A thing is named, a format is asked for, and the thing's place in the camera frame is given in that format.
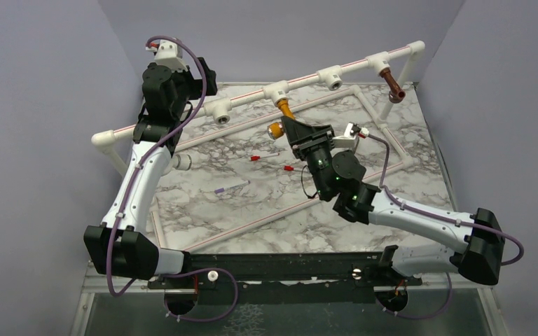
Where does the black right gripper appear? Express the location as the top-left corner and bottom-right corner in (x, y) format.
(282, 118), (337, 200)

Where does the orange water faucet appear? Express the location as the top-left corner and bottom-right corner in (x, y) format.
(267, 98), (294, 140)

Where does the white PVC pipe frame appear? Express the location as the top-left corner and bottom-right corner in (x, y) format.
(91, 41), (426, 252)

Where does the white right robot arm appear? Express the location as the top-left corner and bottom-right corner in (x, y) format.
(280, 117), (507, 286)

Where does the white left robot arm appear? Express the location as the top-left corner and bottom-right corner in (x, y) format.
(83, 57), (217, 288)

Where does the brown water faucet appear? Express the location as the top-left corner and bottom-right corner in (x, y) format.
(378, 67), (406, 104)

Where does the red capped white stick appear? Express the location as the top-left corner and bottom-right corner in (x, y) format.
(250, 153), (280, 162)

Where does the purple capped white stick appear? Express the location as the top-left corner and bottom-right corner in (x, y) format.
(214, 181), (250, 194)

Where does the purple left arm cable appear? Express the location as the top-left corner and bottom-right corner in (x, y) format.
(106, 35), (208, 298)

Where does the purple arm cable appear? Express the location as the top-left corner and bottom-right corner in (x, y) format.
(364, 133), (525, 267)
(106, 35), (208, 298)

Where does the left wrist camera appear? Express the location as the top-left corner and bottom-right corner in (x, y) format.
(146, 39), (188, 72)

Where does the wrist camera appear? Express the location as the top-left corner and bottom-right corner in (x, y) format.
(333, 122), (369, 152)
(146, 39), (188, 72)

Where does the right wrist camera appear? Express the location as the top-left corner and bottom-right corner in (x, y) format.
(333, 122), (369, 152)

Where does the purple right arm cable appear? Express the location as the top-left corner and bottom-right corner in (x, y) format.
(364, 133), (525, 267)

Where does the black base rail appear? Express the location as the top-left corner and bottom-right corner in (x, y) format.
(147, 251), (422, 305)

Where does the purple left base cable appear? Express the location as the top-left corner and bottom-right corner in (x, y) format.
(163, 267), (241, 325)

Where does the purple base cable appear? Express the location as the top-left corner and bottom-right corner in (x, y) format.
(163, 267), (241, 325)
(374, 271), (452, 321)

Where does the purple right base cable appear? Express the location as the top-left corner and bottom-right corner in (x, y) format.
(374, 271), (452, 321)

